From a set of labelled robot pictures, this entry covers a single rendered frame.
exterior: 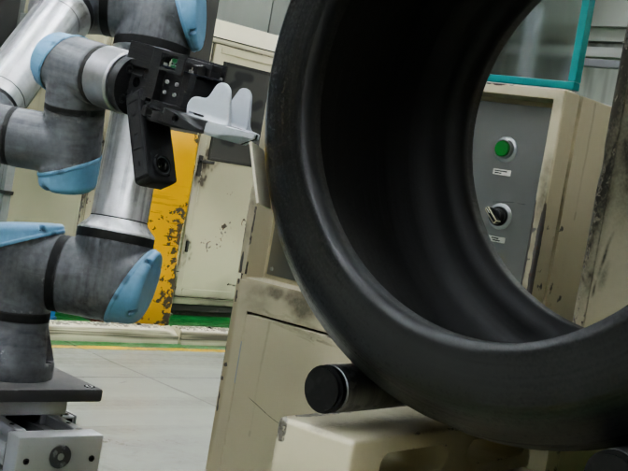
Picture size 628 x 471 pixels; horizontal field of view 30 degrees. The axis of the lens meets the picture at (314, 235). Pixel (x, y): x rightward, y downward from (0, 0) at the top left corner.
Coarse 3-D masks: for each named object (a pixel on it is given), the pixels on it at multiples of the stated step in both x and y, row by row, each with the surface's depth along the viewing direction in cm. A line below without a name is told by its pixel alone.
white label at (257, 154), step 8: (256, 152) 112; (256, 160) 111; (264, 160) 114; (256, 168) 111; (264, 168) 114; (256, 176) 111; (264, 176) 113; (256, 184) 110; (264, 184) 113; (256, 192) 110; (264, 192) 112; (256, 200) 110; (264, 200) 112
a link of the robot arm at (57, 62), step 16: (48, 48) 143; (64, 48) 142; (80, 48) 141; (96, 48) 140; (32, 64) 145; (48, 64) 143; (64, 64) 141; (80, 64) 139; (48, 80) 143; (64, 80) 141; (80, 80) 139; (48, 96) 143; (64, 96) 142; (80, 96) 141
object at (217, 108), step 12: (216, 96) 128; (228, 96) 127; (192, 108) 129; (204, 108) 128; (216, 108) 127; (228, 108) 127; (216, 120) 127; (228, 120) 127; (204, 132) 127; (216, 132) 127; (228, 132) 126; (240, 132) 126
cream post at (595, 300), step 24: (624, 48) 130; (624, 72) 130; (624, 96) 129; (624, 120) 129; (624, 144) 129; (624, 168) 129; (600, 192) 130; (624, 192) 129; (600, 216) 130; (624, 216) 129; (600, 240) 130; (624, 240) 129; (600, 264) 130; (624, 264) 128; (600, 288) 130; (624, 288) 128; (576, 312) 132; (600, 312) 130; (552, 456) 132; (576, 456) 130
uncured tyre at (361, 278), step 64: (320, 0) 106; (384, 0) 122; (448, 0) 128; (512, 0) 126; (320, 64) 108; (384, 64) 127; (448, 64) 130; (320, 128) 109; (384, 128) 130; (448, 128) 130; (320, 192) 106; (384, 192) 129; (448, 192) 129; (320, 256) 105; (384, 256) 124; (448, 256) 128; (320, 320) 109; (384, 320) 100; (448, 320) 124; (512, 320) 123; (384, 384) 104; (448, 384) 97; (512, 384) 93; (576, 384) 90; (576, 448) 95
